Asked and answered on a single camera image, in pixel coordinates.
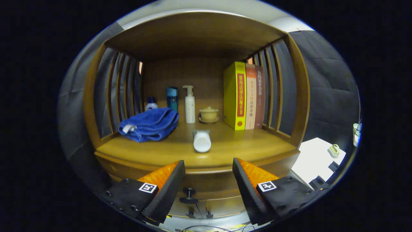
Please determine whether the beige lidded teacup with saucer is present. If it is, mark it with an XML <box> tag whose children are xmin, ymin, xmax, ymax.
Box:
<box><xmin>199</xmin><ymin>107</ymin><xmax>220</xmax><ymax>124</ymax></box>

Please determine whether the white bowl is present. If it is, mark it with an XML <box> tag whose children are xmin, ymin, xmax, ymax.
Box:
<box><xmin>353</xmin><ymin>123</ymin><xmax>362</xmax><ymax>147</ymax></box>

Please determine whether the brown book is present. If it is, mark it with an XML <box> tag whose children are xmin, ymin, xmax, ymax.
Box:
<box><xmin>254</xmin><ymin>66</ymin><xmax>266</xmax><ymax>130</ymax></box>

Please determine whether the wooden drawer with black knob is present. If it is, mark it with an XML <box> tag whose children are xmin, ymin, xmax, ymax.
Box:
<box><xmin>95</xmin><ymin>154</ymin><xmax>300</xmax><ymax>205</ymax></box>

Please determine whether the wooden countertop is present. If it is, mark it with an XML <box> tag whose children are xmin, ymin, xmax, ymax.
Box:
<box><xmin>95</xmin><ymin>121</ymin><xmax>300</xmax><ymax>169</ymax></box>

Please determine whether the orange and beige book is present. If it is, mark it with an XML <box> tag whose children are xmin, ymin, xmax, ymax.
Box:
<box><xmin>245</xmin><ymin>63</ymin><xmax>257</xmax><ymax>130</ymax></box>

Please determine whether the wooden cabinet door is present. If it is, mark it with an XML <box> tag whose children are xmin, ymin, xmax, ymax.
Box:
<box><xmin>169</xmin><ymin>201</ymin><xmax>197</xmax><ymax>218</ymax></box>
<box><xmin>196</xmin><ymin>196</ymin><xmax>248</xmax><ymax>218</ymax></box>

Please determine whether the wooden cabinet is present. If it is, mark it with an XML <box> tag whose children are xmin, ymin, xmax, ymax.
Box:
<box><xmin>83</xmin><ymin>11</ymin><xmax>311</xmax><ymax>219</ymax></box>

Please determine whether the small white blue-capped bottle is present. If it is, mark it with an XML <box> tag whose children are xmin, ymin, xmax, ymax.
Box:
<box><xmin>145</xmin><ymin>97</ymin><xmax>159</xmax><ymax>111</ymax></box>

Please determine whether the blue folded towel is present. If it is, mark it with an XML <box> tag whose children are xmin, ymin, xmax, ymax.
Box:
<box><xmin>118</xmin><ymin>108</ymin><xmax>180</xmax><ymax>143</ymax></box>

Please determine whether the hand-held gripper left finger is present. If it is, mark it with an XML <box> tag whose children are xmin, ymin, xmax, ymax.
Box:
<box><xmin>97</xmin><ymin>160</ymin><xmax>186</xmax><ymax>226</ymax></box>

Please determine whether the white and green tube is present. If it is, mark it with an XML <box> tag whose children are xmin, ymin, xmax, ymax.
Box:
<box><xmin>192</xmin><ymin>130</ymin><xmax>212</xmax><ymax>153</ymax></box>

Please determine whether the yellow book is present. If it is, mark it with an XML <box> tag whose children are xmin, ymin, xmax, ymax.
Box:
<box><xmin>223</xmin><ymin>61</ymin><xmax>247</xmax><ymax>131</ymax></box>

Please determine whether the white side cabinet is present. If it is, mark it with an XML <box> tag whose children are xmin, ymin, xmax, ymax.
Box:
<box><xmin>290</xmin><ymin>138</ymin><xmax>347</xmax><ymax>190</ymax></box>

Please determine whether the teal bottle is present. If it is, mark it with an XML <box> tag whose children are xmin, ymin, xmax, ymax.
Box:
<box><xmin>166</xmin><ymin>87</ymin><xmax>178</xmax><ymax>112</ymax></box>

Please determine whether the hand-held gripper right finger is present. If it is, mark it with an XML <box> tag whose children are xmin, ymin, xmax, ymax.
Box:
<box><xmin>232</xmin><ymin>157</ymin><xmax>322</xmax><ymax>226</ymax></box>

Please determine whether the white pump bottle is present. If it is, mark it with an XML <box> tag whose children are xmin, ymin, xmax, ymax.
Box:
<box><xmin>183</xmin><ymin>85</ymin><xmax>196</xmax><ymax>124</ymax></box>

